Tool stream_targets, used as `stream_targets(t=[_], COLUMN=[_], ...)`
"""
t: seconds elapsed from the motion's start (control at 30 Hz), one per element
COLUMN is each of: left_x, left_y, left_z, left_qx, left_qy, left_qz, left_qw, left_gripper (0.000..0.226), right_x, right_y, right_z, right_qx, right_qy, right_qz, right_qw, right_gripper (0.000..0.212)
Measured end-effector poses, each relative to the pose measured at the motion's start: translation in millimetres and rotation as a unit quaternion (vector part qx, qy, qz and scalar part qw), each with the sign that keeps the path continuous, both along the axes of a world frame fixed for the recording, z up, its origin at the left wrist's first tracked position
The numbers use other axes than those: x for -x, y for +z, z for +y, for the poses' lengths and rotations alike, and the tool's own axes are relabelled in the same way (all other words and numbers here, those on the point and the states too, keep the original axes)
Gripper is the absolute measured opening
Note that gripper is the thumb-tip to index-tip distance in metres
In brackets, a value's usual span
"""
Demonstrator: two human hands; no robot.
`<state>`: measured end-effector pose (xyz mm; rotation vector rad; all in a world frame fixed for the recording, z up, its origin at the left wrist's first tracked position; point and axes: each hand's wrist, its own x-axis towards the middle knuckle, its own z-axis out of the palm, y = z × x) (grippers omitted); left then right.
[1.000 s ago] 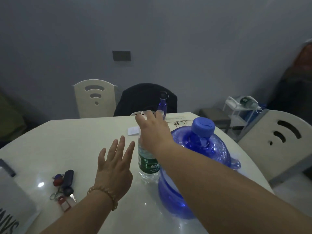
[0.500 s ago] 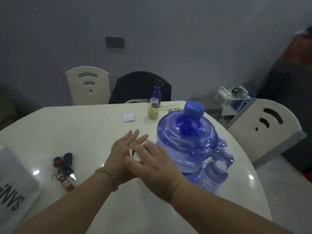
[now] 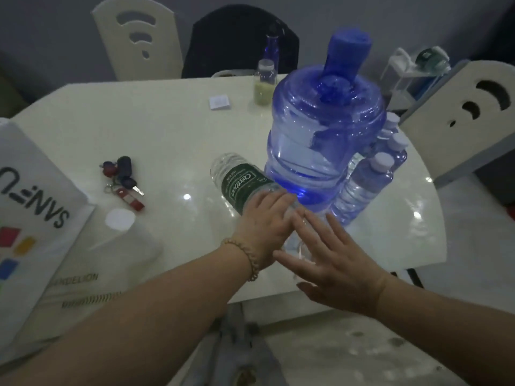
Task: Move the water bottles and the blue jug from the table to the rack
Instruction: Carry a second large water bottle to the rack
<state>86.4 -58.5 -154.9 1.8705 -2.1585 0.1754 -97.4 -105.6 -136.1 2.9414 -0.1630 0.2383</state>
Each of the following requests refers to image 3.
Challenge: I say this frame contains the person's right hand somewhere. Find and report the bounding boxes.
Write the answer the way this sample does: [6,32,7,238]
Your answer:
[273,209,389,316]

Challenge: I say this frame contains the person's left hand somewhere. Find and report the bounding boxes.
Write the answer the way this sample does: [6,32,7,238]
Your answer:
[231,188,300,274]

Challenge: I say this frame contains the green label water bottle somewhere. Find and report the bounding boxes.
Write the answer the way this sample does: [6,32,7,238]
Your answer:
[414,46,451,75]
[210,152,319,278]

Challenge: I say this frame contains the small blue tinted water bottle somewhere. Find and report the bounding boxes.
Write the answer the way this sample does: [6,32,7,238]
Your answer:
[362,132,409,173]
[376,111,402,141]
[329,151,396,226]

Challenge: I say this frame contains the large blue water jug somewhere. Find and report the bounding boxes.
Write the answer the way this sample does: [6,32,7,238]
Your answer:
[263,28,387,213]

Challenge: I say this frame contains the white tiered storage cart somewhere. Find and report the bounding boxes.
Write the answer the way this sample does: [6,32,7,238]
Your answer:
[380,46,451,111]

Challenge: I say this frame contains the person's right forearm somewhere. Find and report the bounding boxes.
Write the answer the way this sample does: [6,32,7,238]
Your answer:
[372,275,515,386]

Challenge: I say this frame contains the person's left forearm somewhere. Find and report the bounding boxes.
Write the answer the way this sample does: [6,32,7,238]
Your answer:
[0,247,258,386]

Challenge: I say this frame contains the white table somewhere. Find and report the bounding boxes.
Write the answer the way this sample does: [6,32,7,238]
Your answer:
[10,74,448,304]

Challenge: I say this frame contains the small white card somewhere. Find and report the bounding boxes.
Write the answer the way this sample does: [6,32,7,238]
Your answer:
[208,94,232,111]

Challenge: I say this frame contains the glass jar with silver lid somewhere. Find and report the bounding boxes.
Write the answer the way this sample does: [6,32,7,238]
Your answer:
[253,58,277,107]

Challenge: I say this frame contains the translucent pouch with white cap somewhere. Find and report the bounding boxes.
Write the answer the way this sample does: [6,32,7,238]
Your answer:
[24,207,164,346]

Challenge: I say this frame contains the key bunch with red tags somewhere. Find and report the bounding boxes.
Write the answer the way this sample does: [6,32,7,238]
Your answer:
[99,155,145,212]

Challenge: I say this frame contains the white chair with arc cutouts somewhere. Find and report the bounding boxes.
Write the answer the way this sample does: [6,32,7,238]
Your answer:
[398,60,515,189]
[91,0,184,81]

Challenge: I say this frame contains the dark blue metal flask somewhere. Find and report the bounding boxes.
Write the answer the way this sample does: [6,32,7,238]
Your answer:
[263,34,281,71]

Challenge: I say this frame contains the white paper bag coloured squares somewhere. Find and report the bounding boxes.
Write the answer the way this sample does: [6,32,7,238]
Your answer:
[0,118,95,350]

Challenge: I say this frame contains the beige beaded bracelet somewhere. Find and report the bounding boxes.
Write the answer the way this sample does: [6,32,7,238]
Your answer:
[220,237,260,283]

